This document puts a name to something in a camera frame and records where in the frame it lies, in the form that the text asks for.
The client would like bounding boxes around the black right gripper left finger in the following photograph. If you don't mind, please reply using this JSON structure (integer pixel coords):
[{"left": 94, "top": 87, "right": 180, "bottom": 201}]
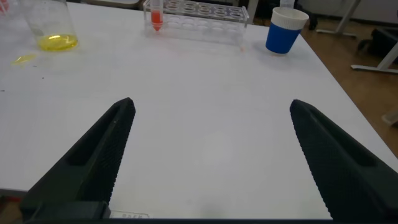
[{"left": 19, "top": 97, "right": 136, "bottom": 222}]

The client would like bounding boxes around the clear acrylic test tube rack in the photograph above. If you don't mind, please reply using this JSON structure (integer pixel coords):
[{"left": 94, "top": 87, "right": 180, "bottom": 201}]
[{"left": 142, "top": 0, "right": 251, "bottom": 45}]

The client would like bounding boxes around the long white desk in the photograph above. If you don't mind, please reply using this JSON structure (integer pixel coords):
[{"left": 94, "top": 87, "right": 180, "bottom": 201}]
[{"left": 316, "top": 0, "right": 398, "bottom": 75}]

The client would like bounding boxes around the white table edge label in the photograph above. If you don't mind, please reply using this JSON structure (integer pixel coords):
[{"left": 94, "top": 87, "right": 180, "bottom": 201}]
[{"left": 110, "top": 210, "right": 150, "bottom": 219}]

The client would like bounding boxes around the clear glass beaker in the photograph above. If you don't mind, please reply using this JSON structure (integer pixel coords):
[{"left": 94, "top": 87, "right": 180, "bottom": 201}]
[{"left": 20, "top": 0, "right": 79, "bottom": 52}]

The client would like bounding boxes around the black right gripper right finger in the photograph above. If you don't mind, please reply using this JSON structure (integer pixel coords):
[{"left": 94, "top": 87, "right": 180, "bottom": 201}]
[{"left": 289, "top": 99, "right": 398, "bottom": 222}]

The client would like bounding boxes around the blue white paper cup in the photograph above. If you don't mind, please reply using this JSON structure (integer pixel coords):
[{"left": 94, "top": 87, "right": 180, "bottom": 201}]
[{"left": 265, "top": 6, "right": 310, "bottom": 55}]

